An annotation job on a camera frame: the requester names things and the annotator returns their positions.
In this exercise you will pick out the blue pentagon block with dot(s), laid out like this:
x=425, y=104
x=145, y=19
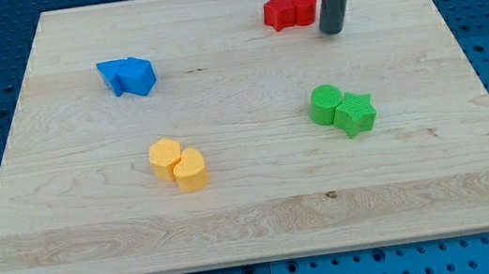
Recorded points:
x=137, y=76

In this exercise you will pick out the red star block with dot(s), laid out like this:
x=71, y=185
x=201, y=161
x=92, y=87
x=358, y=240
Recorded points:
x=279, y=14

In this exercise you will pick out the light wooden board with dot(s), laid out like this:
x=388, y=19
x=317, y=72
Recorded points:
x=79, y=196

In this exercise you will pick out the yellow heart block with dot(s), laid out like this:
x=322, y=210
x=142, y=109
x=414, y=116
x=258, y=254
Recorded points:
x=190, y=173

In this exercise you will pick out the green circle block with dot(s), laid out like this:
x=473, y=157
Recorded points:
x=325, y=99

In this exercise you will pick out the blue triangle block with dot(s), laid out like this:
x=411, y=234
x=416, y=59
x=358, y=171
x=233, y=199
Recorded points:
x=108, y=73

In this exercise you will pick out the green star block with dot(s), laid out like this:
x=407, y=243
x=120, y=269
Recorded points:
x=355, y=114

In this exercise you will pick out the yellow hexagon block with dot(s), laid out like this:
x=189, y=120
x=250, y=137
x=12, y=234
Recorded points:
x=164, y=155

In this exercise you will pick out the red circle block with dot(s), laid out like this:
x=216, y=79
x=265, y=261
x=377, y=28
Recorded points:
x=305, y=11

